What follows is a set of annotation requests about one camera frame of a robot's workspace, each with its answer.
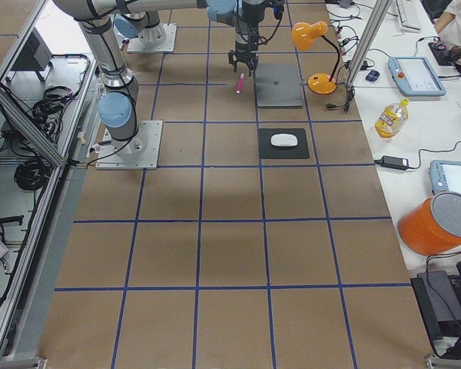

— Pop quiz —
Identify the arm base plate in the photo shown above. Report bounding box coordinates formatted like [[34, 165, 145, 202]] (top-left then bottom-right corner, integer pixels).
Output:
[[128, 23, 177, 54], [95, 120, 163, 170]]

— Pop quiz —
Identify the blue teach pendant tablet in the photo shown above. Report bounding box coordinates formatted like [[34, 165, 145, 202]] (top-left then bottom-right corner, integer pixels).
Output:
[[387, 57, 446, 97]]

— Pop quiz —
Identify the silver laptop notebook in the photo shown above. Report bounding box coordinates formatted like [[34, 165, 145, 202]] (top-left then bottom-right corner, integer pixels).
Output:
[[254, 63, 303, 109]]

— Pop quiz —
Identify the dark blue pouch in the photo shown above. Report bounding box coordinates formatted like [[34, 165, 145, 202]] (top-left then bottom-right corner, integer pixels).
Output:
[[365, 69, 380, 83]]

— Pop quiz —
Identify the black power adapter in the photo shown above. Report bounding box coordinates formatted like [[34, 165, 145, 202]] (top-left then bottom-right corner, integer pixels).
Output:
[[378, 155, 410, 171]]

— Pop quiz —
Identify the black lamp power cable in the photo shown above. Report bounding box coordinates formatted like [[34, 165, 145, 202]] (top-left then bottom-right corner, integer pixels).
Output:
[[324, 90, 357, 115]]

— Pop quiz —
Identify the black mousepad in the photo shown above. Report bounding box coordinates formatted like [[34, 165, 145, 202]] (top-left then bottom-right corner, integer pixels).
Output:
[[258, 128, 310, 159]]

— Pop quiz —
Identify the yellow drink bottle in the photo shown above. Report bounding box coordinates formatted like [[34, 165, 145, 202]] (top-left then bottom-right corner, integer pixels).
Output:
[[374, 98, 410, 138]]

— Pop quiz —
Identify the orange bucket with lid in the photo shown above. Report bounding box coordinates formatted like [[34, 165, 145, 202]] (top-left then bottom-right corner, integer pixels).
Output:
[[397, 191, 461, 256]]

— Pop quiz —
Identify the aluminium frame post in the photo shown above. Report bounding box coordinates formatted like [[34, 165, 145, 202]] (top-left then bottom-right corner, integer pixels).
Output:
[[346, 0, 391, 91]]

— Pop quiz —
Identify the white computer mouse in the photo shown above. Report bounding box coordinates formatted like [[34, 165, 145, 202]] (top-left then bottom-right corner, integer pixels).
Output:
[[270, 133, 298, 148]]

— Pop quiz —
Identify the pink highlighter pen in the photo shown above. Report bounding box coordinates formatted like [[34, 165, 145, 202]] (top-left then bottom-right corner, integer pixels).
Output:
[[236, 72, 245, 95]]

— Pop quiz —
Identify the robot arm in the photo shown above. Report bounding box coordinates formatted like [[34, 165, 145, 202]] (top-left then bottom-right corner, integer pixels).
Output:
[[55, 1, 207, 156], [114, 1, 284, 73]]

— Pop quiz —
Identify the orange desk lamp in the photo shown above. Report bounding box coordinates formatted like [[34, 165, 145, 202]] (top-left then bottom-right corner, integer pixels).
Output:
[[290, 21, 340, 97]]

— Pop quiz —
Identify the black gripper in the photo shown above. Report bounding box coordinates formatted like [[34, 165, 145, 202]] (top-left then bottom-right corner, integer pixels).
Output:
[[227, 22, 260, 77]]

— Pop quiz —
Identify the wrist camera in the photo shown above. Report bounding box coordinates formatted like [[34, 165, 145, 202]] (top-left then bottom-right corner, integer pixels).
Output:
[[270, 0, 284, 20]]

